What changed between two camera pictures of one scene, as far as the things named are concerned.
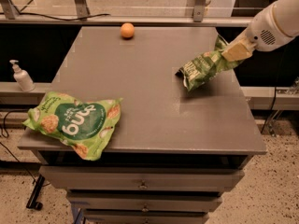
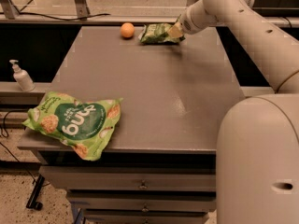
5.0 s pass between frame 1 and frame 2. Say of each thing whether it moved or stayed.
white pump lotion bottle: stayed
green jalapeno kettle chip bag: moved
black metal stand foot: stayed
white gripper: moved
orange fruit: stayed
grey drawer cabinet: stayed
